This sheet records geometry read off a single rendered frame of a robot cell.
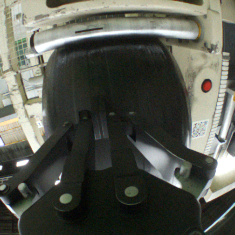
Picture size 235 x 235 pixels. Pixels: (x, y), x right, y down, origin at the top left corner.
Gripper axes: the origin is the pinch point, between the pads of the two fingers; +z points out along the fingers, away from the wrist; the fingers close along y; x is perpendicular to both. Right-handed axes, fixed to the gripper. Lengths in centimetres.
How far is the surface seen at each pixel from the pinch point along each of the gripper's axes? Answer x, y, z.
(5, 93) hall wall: -72, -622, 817
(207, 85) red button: -2.6, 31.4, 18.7
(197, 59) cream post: 5.1, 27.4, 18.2
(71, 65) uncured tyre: 6.2, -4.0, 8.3
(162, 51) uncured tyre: 7.2, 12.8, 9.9
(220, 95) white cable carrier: -7.1, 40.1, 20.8
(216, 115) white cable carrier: -14.9, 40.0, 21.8
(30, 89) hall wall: -94, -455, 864
